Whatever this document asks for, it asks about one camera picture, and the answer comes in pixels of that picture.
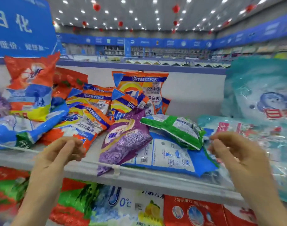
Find orange blue small detergent packet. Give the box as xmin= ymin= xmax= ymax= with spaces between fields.
xmin=40 ymin=103 xmax=112 ymax=153
xmin=66 ymin=83 xmax=113 ymax=115
xmin=112 ymin=70 xmax=169 ymax=116
xmin=109 ymin=88 xmax=151 ymax=121
xmin=160 ymin=96 xmax=171 ymax=115

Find blue aisle sign board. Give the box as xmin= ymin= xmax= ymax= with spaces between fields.
xmin=0 ymin=0 xmax=59 ymax=58

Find small blue hanging sign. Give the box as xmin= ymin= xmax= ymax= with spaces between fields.
xmin=124 ymin=39 xmax=132 ymax=58

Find blue white detergent bag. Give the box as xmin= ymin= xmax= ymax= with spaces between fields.
xmin=0 ymin=103 xmax=70 ymax=150

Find person's left hand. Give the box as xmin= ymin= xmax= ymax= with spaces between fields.
xmin=29 ymin=136 xmax=86 ymax=198

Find green Ariel detergent bag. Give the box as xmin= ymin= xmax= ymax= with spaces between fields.
xmin=141 ymin=114 xmax=206 ymax=150

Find blue wall sign band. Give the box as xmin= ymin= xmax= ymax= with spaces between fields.
xmin=56 ymin=33 xmax=215 ymax=50

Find rows of small red lanterns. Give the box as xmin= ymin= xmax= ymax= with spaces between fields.
xmin=51 ymin=2 xmax=257 ymax=33

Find grey metal shelf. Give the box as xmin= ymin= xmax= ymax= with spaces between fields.
xmin=0 ymin=56 xmax=287 ymax=207

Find blue wall shelving unit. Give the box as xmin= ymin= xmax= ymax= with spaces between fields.
xmin=212 ymin=12 xmax=287 ymax=59

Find row of green boxes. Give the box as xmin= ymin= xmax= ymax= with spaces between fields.
xmin=127 ymin=58 xmax=229 ymax=69

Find blue Diao detergent bag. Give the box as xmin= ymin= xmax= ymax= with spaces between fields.
xmin=122 ymin=132 xmax=219 ymax=178

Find rows of round ceiling lights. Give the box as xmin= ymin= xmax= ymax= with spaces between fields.
xmin=59 ymin=0 xmax=271 ymax=33

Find person's right hand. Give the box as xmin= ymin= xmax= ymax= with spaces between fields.
xmin=207 ymin=132 xmax=276 ymax=207

